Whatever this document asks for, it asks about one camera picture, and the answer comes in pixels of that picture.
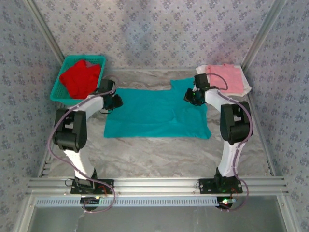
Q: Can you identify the teal t-shirt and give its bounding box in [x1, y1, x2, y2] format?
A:
[103, 78, 212, 140]

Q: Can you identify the red t-shirt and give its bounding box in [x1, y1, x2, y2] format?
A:
[59, 59, 102, 100]

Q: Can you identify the pink t-shirt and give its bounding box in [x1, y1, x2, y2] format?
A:
[206, 63, 244, 94]

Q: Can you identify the white t-shirt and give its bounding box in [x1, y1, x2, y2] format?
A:
[196, 64, 252, 98]

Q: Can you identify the teal plastic basket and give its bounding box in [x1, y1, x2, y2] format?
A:
[50, 55, 107, 107]

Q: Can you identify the controller board with LEDs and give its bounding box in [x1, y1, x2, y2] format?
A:
[216, 197, 236, 210]
[80, 196, 101, 211]

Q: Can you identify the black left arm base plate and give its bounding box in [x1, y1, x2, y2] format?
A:
[70, 178, 114, 195]

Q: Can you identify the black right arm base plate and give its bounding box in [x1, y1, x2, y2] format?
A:
[198, 178, 243, 194]

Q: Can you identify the aluminium mounting rail beam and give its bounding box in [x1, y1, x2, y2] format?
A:
[26, 177, 289, 196]

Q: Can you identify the aluminium frame post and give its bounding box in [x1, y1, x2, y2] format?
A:
[25, 0, 65, 65]
[241, 0, 289, 71]

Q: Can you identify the aluminium table edge rail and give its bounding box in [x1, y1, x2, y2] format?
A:
[37, 103, 66, 178]
[248, 94, 276, 176]

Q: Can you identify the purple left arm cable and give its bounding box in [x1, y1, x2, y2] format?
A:
[48, 76, 118, 214]

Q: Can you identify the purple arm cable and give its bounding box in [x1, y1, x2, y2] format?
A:
[48, 76, 118, 214]
[206, 73, 254, 213]

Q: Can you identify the grey slotted cable duct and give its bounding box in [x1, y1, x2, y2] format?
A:
[35, 196, 222, 207]

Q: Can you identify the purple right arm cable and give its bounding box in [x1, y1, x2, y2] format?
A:
[206, 73, 254, 213]

